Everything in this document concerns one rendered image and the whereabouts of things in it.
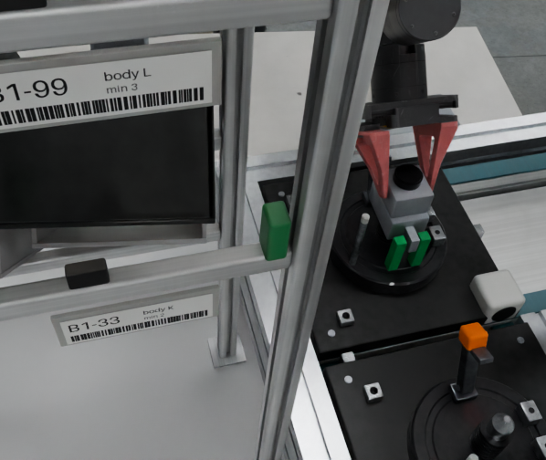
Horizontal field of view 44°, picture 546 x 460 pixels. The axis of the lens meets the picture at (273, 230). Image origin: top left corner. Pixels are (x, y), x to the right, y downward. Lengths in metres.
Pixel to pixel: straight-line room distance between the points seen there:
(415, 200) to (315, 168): 0.41
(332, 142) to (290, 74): 0.88
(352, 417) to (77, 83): 0.51
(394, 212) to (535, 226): 0.30
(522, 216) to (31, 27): 0.81
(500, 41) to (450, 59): 1.66
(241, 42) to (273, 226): 0.18
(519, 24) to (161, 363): 2.49
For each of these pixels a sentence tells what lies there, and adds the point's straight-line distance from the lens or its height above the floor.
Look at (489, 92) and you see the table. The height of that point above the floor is 0.86.
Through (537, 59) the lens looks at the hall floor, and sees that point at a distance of 2.90.
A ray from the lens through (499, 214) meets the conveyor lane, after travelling 0.96.
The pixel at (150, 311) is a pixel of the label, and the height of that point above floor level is 1.29.
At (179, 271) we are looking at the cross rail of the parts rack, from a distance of 0.35.
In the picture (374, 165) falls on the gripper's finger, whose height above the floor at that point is 1.09.
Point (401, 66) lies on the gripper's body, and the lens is 0.69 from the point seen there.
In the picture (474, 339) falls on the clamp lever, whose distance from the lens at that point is 0.64.
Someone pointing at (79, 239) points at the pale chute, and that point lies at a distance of 0.54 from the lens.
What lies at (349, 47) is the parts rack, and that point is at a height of 1.45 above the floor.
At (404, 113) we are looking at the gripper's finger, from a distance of 0.68.
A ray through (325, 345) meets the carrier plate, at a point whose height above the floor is 0.97.
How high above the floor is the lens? 1.60
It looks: 52 degrees down
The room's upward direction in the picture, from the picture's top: 7 degrees clockwise
